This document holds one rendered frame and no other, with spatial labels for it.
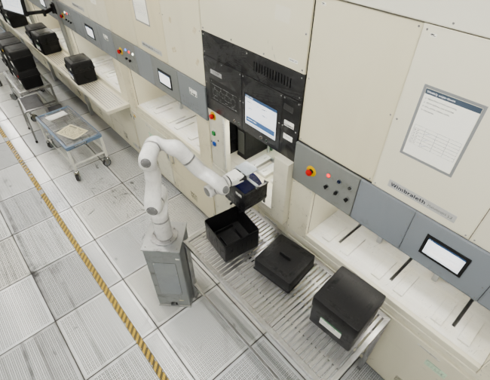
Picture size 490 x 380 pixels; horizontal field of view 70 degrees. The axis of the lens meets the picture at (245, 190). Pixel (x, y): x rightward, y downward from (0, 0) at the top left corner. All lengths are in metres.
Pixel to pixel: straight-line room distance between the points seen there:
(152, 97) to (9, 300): 2.34
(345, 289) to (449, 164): 0.88
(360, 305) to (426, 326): 0.41
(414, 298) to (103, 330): 2.31
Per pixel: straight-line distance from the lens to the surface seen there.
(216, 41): 2.36
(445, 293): 2.46
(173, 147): 2.00
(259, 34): 2.03
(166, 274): 2.77
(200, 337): 3.01
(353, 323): 1.98
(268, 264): 2.28
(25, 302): 3.64
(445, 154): 1.60
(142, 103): 4.01
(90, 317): 3.31
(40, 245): 4.00
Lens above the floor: 2.73
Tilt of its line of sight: 43 degrees down
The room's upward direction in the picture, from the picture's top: straight up
